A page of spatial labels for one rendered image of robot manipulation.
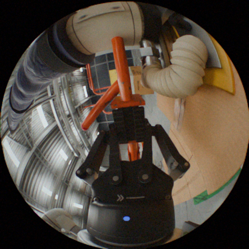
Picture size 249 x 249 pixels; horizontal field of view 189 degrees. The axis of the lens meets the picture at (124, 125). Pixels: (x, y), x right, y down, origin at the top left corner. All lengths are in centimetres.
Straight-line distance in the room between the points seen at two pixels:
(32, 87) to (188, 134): 42
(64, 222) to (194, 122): 68
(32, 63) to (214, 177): 38
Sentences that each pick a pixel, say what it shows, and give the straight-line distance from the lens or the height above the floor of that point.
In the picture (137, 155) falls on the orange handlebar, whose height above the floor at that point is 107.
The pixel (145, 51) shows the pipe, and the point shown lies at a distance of 17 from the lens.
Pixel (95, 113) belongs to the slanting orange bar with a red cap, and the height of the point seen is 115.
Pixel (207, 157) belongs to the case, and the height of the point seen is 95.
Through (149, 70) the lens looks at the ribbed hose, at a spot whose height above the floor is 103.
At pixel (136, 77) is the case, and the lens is 141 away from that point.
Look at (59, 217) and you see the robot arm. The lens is 61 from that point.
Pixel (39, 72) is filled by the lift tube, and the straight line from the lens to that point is 22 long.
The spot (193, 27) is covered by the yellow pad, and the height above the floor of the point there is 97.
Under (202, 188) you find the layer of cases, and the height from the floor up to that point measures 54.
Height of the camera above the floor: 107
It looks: 5 degrees up
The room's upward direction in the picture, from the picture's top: 96 degrees counter-clockwise
